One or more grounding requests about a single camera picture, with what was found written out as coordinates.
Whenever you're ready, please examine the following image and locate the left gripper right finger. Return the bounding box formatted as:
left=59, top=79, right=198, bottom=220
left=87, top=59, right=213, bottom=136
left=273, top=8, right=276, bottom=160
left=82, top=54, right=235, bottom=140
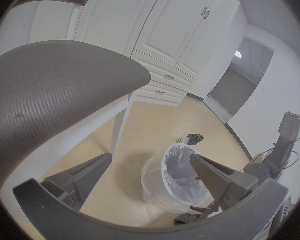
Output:
left=190, top=153, right=259, bottom=211

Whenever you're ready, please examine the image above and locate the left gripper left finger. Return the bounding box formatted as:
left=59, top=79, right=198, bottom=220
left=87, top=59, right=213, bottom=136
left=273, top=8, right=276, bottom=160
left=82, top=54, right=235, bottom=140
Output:
left=44, top=153, right=113, bottom=212

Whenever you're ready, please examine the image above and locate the clear plastic bag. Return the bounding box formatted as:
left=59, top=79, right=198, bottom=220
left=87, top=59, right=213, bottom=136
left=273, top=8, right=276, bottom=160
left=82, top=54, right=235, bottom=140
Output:
left=141, top=143, right=210, bottom=213

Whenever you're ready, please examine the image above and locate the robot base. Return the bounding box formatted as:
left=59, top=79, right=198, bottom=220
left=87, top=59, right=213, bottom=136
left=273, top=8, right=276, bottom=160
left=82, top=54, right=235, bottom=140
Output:
left=173, top=204, right=299, bottom=237

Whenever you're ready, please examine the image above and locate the crumpled black plastic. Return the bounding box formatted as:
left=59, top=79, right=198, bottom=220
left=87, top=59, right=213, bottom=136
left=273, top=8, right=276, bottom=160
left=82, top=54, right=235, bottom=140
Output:
left=186, top=133, right=205, bottom=146

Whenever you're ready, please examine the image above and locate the grey curtain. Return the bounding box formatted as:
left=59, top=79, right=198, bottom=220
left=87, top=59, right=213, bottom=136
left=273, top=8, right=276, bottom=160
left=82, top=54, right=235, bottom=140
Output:
left=211, top=66, right=258, bottom=117

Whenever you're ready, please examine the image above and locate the white chair dark grey seat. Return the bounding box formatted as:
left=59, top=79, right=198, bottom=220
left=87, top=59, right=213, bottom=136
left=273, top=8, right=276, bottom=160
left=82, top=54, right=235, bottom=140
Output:
left=0, top=0, right=152, bottom=203

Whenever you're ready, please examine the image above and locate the white wardrobe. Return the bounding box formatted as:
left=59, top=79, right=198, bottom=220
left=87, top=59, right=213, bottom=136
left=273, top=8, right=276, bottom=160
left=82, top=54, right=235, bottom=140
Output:
left=74, top=0, right=240, bottom=107

